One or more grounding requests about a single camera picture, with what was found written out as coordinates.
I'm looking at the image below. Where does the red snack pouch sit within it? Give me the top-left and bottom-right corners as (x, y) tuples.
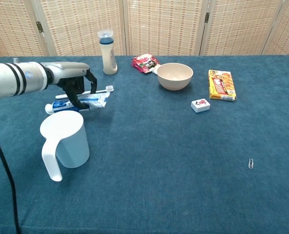
(131, 54), (161, 75)

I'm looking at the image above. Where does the blue tablecloth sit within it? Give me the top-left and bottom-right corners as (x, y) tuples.
(0, 55), (289, 234)

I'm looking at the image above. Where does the beige bowl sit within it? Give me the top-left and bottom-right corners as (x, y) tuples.
(157, 62), (194, 92)

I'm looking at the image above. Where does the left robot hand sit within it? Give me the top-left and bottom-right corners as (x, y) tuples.
(41, 61), (98, 110)

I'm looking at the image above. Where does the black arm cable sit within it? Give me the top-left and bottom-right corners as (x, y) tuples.
(0, 121), (22, 234)

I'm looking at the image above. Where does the beige bottle with blue cap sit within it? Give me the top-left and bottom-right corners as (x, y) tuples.
(97, 29), (118, 76)

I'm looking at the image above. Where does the white mahjong tile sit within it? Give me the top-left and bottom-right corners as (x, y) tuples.
(190, 98), (211, 114)

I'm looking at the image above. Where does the woven folding screen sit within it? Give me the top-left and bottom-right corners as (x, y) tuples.
(0, 0), (289, 60)

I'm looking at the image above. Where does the white handled cup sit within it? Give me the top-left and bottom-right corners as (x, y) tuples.
(40, 111), (90, 182)

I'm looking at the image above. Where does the white toothbrush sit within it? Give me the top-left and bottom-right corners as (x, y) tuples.
(55, 85), (115, 99)

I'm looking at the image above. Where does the blue white toothpaste tube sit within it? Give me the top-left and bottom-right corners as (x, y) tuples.
(44, 93), (110, 115)

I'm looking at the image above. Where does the yellow orange food box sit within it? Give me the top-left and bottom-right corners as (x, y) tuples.
(208, 69), (237, 101)

